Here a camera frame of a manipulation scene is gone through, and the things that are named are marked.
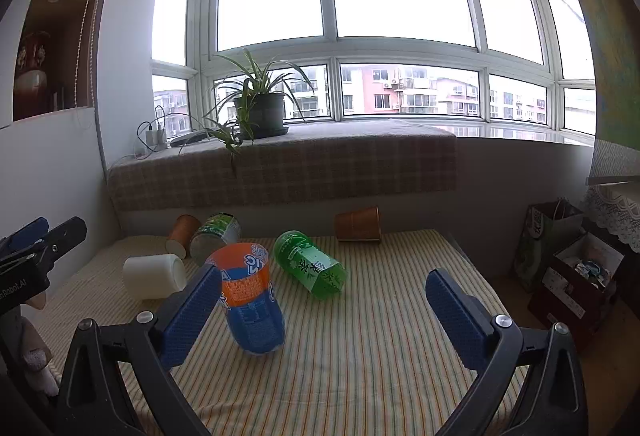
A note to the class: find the dark red cardboard box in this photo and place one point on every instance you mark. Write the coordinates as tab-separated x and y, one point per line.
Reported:
565	298

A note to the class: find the orange and blue plastic cup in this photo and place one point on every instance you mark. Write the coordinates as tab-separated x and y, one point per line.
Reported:
247	298

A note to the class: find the plaid windowsill cloth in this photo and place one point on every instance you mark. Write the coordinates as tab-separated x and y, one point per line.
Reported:
325	166

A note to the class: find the white charger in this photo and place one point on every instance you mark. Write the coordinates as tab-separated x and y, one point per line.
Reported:
155	136

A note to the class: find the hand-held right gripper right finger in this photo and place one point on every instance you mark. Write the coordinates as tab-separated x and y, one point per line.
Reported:
456	322

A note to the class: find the white window frame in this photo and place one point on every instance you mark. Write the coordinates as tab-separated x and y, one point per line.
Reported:
331	44

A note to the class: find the brown ribbed paper cup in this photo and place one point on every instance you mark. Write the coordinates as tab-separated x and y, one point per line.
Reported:
357	224

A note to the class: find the red figurine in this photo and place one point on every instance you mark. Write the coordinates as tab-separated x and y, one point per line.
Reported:
31	61

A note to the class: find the potted spider plant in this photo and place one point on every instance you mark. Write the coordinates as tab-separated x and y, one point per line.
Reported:
260	111

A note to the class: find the wooden wall shelf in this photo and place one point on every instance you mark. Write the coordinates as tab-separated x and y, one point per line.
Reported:
60	61

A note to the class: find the person's left hand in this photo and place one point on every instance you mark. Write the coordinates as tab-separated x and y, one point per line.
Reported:
36	356

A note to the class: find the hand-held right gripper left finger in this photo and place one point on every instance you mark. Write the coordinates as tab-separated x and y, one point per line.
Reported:
190	316

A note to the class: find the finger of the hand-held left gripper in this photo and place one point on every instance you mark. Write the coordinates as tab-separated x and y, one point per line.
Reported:
31	230
62	238

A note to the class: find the white lace cloth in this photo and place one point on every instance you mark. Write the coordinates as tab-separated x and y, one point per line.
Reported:
612	213

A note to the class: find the green transparent plastic cup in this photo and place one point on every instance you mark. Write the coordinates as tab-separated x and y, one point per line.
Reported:
310	266

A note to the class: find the green paper shopping bag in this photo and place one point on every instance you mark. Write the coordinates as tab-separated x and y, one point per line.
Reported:
542	243

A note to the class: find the white plastic cup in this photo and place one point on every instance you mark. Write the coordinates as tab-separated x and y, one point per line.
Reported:
152	276

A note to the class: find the dark flat device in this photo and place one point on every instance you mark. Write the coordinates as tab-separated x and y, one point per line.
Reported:
189	139

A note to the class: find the green and white cup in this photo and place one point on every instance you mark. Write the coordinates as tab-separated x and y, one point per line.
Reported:
216	236

